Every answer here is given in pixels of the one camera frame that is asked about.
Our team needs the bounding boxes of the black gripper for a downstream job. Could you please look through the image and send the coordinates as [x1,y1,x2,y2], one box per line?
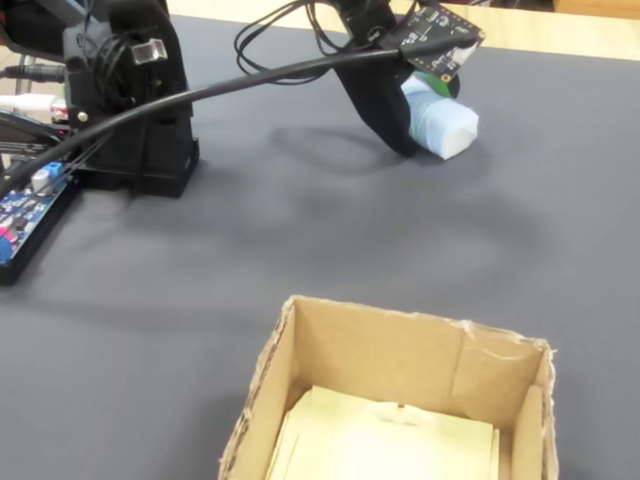
[332,0,463,158]

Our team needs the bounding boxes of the white block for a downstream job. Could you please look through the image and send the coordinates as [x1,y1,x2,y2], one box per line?
[399,77,481,162]

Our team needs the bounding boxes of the open cardboard box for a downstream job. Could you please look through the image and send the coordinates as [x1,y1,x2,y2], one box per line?
[217,294,560,480]

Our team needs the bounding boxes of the dark gray table mat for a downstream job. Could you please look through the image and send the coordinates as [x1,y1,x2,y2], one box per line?
[0,13,640,480]

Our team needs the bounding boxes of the pale yellow paper sheets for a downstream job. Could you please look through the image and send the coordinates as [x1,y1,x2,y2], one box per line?
[267,384,502,480]

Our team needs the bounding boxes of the blue controller circuit board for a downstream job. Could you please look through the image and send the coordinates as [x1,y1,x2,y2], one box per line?
[0,158,76,266]

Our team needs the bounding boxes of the black camera circuit board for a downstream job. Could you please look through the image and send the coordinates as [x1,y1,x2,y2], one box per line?
[386,1,484,84]

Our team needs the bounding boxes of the thin black servo cable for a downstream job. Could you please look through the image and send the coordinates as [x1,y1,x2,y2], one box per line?
[233,0,362,87]

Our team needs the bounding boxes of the thick black camera cable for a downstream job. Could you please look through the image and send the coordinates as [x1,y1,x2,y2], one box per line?
[0,41,417,197]

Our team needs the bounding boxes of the clear plastic cable clip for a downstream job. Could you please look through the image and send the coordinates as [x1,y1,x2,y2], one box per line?
[129,38,167,66]

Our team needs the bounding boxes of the thin black board wires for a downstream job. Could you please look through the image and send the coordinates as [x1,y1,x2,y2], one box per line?
[43,133,112,195]

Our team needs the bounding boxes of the black plug cable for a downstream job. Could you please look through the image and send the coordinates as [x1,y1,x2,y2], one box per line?
[0,60,67,84]

